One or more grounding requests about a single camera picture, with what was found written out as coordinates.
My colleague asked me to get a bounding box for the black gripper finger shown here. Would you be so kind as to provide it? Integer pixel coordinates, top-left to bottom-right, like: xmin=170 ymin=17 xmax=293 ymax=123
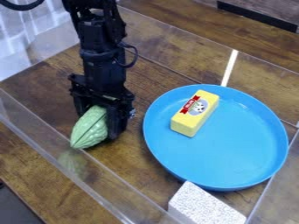
xmin=73 ymin=96 xmax=93 ymax=116
xmin=106 ymin=101 xmax=134 ymax=140

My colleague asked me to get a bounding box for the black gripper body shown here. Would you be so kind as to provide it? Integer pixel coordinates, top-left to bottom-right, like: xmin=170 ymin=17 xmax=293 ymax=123
xmin=68 ymin=47 xmax=136 ymax=110

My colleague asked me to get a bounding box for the green bitter gourd toy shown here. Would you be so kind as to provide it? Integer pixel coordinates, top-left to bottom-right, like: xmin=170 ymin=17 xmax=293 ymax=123
xmin=69 ymin=106 xmax=108 ymax=149

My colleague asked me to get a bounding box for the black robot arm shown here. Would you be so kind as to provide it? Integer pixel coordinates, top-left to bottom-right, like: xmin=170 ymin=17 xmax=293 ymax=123
xmin=61 ymin=0 xmax=136 ymax=139

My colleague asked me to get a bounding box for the blue round tray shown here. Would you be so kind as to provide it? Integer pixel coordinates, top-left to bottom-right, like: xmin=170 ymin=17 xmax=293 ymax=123
xmin=142 ymin=84 xmax=288 ymax=192

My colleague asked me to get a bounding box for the yellow butter block toy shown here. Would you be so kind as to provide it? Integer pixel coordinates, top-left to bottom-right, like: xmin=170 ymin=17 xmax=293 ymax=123
xmin=170 ymin=90 xmax=220 ymax=137

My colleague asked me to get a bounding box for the white speckled foam block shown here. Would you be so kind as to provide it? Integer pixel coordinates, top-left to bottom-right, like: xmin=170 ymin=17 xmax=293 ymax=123
xmin=168 ymin=181 xmax=246 ymax=224

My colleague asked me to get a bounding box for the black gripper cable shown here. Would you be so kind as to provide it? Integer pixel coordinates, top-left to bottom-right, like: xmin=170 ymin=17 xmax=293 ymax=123
xmin=114 ymin=41 xmax=140 ymax=69

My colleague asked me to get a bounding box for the clear acrylic enclosure wall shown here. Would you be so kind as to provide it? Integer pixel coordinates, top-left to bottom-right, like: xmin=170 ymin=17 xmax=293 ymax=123
xmin=0 ymin=0 xmax=299 ymax=224

